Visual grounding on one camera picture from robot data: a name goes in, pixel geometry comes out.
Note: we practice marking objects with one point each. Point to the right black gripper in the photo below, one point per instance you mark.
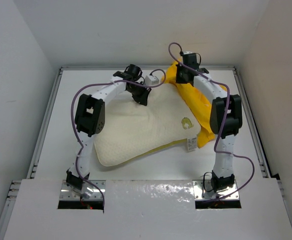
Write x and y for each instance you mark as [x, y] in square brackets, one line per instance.
[178, 79]

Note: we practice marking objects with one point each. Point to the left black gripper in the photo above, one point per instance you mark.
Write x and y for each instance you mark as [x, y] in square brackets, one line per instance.
[142, 99]

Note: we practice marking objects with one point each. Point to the yellow pillowcase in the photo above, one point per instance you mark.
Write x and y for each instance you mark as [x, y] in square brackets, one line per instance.
[197, 102]

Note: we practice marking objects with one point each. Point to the cream quilted pillow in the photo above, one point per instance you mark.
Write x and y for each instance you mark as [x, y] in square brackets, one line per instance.
[132, 130]

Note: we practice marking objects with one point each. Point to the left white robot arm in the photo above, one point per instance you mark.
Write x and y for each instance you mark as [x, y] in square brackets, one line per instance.
[88, 116]

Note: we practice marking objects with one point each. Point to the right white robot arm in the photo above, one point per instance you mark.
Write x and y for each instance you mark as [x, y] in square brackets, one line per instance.
[225, 116]

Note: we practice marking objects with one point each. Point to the white pillow care label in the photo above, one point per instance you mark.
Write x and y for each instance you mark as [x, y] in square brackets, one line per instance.
[191, 143]

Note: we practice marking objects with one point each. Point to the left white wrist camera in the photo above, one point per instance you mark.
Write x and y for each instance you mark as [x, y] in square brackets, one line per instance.
[151, 80]

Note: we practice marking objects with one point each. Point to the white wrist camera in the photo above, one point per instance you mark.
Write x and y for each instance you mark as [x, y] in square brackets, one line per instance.
[183, 53]
[151, 80]

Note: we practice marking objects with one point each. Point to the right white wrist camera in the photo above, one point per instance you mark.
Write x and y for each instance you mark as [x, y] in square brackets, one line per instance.
[183, 53]

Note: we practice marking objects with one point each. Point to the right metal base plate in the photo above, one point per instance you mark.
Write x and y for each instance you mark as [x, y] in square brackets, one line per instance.
[204, 192]

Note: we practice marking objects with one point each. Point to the metal base plate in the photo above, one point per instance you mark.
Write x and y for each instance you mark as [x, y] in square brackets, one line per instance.
[87, 193]
[204, 192]

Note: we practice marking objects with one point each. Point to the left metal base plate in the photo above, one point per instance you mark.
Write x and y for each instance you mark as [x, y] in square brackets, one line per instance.
[87, 193]

